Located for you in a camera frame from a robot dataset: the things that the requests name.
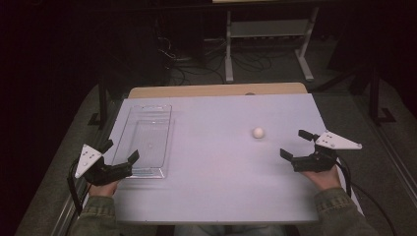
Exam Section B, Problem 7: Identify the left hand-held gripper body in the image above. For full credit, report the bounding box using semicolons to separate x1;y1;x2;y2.
74;144;134;187

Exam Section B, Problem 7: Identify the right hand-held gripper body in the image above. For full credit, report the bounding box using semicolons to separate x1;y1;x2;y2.
292;130;363;174

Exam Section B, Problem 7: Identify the clear plastic tray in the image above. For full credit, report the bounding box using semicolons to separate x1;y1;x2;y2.
111;103;176;180

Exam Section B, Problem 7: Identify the person's left hand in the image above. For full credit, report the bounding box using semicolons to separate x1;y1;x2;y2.
88;181;120;199

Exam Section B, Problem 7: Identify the person's right hand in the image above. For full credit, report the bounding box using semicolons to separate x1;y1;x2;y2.
301;165;342;192

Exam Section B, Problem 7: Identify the black metal stand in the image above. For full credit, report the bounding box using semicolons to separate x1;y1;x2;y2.
367;65;396;126
88;77;110;130

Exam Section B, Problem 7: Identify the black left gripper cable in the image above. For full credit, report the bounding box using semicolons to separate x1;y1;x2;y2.
66;158;85;216

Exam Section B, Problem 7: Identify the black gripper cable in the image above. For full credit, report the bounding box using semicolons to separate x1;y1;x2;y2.
335;156;398;236
66;158;85;216

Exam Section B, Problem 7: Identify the aluminium rail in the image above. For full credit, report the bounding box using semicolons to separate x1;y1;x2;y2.
50;183;83;236
372;122;417;209

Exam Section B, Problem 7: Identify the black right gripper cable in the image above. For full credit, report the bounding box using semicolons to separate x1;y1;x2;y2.
335;156;398;236

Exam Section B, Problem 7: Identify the white metal desk frame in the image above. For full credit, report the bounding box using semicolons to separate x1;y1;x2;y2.
224;6;321;84

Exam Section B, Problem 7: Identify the tangle of floor cables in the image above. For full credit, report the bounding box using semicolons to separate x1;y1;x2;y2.
155;19;273;87

